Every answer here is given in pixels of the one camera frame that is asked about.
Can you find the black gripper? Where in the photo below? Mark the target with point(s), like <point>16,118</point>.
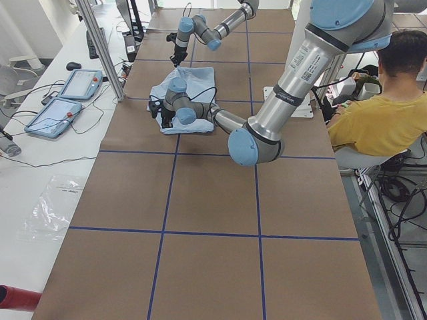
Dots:
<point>179,52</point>
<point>167,116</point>

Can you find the light blue button shirt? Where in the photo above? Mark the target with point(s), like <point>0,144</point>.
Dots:
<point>190,93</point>

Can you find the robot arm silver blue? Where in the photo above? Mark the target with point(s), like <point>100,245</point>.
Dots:
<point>212,38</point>
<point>334,28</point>

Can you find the upper blue teach pendant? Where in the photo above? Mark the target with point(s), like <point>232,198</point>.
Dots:
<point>81,85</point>

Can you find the blue teach pendant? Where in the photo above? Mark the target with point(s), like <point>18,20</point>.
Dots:
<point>81,85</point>
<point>54,118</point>

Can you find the black computer mouse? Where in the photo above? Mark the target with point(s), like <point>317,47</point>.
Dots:
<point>73,66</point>

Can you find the lower blue teach pendant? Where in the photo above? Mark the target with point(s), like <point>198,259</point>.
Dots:
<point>54,118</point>

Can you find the clear plastic bag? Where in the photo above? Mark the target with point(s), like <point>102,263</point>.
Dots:
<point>54,209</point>

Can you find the person in yellow shirt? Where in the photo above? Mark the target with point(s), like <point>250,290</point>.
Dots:
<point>388,123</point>

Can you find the red cylinder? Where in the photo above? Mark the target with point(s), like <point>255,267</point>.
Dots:
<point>19,299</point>

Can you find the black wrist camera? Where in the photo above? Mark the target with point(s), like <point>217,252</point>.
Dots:
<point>171,37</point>
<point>155,107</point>

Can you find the aluminium frame post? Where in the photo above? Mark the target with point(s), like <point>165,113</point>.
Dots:
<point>101,47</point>

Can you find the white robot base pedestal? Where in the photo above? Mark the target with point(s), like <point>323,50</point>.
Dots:
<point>286,98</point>

